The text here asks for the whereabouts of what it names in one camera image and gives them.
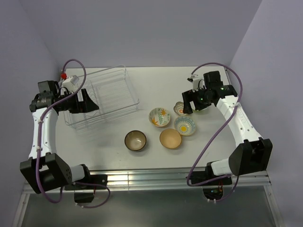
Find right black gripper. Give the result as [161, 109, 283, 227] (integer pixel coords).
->
[182, 85, 213, 114]

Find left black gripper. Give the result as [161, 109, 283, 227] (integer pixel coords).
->
[59, 88, 99, 114]

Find floral leaf pattern bowl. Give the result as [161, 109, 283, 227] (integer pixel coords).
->
[148, 107, 171, 127]

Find dark brown glazed bowl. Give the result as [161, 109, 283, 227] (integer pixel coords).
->
[124, 130, 147, 152]

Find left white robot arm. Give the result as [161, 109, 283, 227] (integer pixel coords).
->
[20, 80, 99, 194]

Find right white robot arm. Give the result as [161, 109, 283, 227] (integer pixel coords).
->
[182, 71, 273, 186]

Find small scalloped floral dish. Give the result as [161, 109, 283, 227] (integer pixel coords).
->
[173, 102, 187, 116]

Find green and white bowl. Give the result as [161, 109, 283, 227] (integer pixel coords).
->
[192, 106, 209, 114]

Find tan wooden bowl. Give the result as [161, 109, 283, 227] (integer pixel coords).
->
[160, 129, 182, 149]

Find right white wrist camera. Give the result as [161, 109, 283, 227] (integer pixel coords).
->
[187, 74, 204, 92]

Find clear wire dish rack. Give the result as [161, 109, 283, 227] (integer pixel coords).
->
[64, 65, 140, 131]

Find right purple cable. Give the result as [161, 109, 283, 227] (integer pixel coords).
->
[186, 62, 243, 202]

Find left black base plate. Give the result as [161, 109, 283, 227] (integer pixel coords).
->
[64, 175, 107, 191]

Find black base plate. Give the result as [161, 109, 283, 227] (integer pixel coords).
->
[189, 171, 232, 186]
[64, 175, 107, 191]

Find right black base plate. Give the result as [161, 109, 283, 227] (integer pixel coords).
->
[189, 171, 232, 186]

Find aluminium rail frame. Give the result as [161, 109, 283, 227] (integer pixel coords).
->
[13, 168, 285, 227]

